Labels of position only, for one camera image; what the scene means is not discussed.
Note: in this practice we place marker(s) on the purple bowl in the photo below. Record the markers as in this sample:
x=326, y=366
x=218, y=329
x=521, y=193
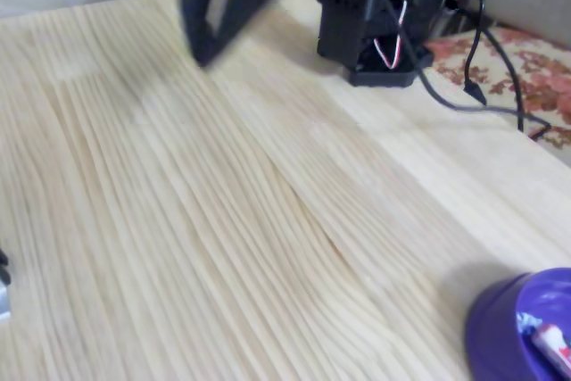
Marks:
x=495, y=323

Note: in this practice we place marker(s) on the floral cloth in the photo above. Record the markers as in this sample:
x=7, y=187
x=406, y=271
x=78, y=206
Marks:
x=535, y=73

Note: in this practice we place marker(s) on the candy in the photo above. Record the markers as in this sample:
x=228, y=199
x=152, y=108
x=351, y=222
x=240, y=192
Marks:
x=551, y=343

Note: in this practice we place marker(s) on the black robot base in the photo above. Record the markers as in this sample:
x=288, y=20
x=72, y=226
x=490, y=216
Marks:
x=339, y=19

